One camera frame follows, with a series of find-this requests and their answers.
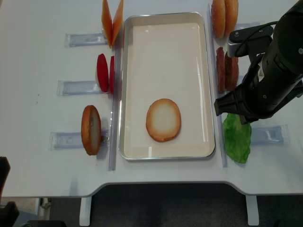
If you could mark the white table leg right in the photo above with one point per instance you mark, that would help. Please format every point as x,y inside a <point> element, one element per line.
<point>252,210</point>

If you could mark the bread slice in tray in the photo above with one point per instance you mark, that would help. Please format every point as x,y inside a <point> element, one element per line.
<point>163,120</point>

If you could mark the outer orange cheese slice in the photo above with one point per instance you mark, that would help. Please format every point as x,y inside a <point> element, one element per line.
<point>107,22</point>

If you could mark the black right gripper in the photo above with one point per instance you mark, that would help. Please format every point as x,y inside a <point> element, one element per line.
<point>268,86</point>

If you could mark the orange cheese slice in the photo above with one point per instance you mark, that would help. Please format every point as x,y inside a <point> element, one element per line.
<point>107,22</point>
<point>117,22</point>

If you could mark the white table leg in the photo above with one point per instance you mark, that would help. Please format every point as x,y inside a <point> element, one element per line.
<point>252,210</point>
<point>85,210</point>

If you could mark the bun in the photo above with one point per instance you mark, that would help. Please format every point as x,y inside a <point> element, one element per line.
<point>231,15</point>
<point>218,17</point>

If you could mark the upright bread slice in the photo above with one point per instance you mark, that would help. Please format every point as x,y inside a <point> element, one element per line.
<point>91,130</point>

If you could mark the inner bun top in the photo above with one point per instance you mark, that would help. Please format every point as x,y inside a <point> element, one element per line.
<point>218,17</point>

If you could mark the clear left food rack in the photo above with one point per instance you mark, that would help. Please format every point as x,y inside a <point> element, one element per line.
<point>71,140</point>

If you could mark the clear right food rack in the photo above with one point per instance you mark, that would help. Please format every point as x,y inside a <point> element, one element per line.
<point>264,136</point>

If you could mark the white metal tray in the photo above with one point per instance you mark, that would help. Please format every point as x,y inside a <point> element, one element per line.
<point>165,56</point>

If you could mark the green lettuce leaf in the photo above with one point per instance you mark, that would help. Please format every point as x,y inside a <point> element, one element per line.
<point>237,138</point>

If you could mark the outer bun top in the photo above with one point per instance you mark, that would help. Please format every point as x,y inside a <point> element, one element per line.
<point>231,15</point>

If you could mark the inner brown meat patty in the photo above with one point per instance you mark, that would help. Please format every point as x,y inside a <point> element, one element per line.
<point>220,68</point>

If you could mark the clear food rack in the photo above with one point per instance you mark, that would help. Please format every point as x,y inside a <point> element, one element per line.
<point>71,140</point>
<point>264,136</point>

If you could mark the white table leg left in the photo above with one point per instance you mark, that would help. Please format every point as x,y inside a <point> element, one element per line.
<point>85,210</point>

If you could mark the inner orange cheese slice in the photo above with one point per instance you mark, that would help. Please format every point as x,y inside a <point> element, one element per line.
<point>117,22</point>

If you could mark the inner red tomato slice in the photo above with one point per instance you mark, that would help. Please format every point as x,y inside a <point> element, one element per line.
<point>112,75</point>

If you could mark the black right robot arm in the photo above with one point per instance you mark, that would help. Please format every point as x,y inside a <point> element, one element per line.
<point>287,40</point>

